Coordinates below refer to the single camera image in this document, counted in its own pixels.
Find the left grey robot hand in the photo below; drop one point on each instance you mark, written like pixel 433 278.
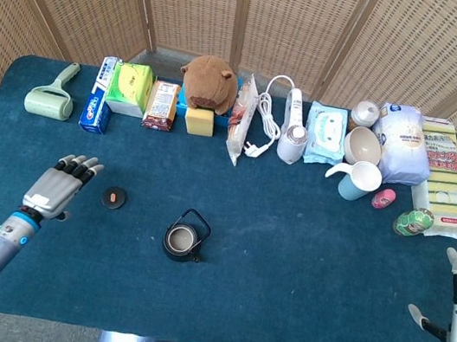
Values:
pixel 54 190

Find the black teapot lid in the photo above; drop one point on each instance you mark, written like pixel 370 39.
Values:
pixel 114 197

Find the black cast iron teapot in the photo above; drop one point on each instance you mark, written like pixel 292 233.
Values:
pixel 181 240

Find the white lidded jar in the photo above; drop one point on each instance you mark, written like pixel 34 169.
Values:
pixel 364 112

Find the green lint roller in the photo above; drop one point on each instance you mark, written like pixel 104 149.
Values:
pixel 48 105

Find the blue white toothpaste box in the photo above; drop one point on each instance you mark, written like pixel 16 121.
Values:
pixel 95 113

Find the green printed can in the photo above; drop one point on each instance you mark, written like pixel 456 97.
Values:
pixel 413 221

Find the green tissue box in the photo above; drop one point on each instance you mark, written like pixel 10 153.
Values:
pixel 131 84

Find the orange brown drink carton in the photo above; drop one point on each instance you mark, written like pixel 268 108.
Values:
pixel 162 105

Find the yellow sponge multipack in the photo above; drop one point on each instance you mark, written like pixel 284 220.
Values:
pixel 446 181

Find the small pink egg toy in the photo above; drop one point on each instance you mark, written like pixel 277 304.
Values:
pixel 383 199

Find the blue plastic box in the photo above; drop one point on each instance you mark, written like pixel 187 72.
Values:
pixel 182 104

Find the yellow sponge block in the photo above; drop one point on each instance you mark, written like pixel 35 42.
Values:
pixel 200 122

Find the white blue soft bag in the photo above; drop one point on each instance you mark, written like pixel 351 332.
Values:
pixel 404 143

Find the brown capybara plush toy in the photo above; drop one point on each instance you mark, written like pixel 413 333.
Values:
pixel 210 82

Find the clear snack packet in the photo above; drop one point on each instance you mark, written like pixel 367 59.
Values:
pixel 239 129

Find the blue table cloth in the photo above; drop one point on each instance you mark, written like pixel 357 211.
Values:
pixel 284 255

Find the beige bowl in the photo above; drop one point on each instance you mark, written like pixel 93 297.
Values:
pixel 362 147

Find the light blue wet wipes pack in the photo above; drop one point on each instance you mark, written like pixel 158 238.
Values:
pixel 326 134

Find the white handheld appliance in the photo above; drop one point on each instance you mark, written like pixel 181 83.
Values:
pixel 291 144

